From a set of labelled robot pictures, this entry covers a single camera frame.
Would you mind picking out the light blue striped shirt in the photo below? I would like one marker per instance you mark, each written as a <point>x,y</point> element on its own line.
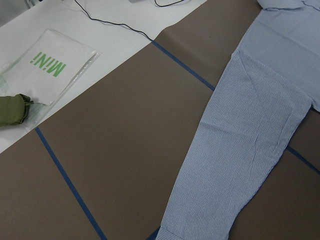
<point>264,93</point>

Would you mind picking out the brown paper table mat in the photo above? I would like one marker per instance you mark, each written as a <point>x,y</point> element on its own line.
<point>104,163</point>

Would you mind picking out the clear bag with MiNi print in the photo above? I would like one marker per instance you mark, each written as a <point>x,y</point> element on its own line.
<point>46,71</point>

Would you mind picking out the green fabric pouch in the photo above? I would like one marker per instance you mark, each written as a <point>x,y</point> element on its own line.
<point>14,109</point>

